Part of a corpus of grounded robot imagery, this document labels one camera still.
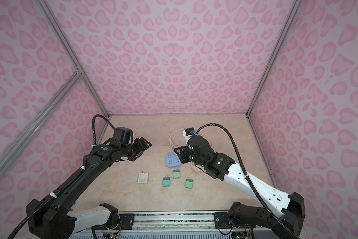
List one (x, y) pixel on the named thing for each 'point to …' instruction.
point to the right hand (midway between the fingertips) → (175, 149)
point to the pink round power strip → (197, 168)
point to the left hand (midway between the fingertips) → (152, 146)
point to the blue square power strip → (172, 161)
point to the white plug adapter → (142, 178)
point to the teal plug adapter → (166, 181)
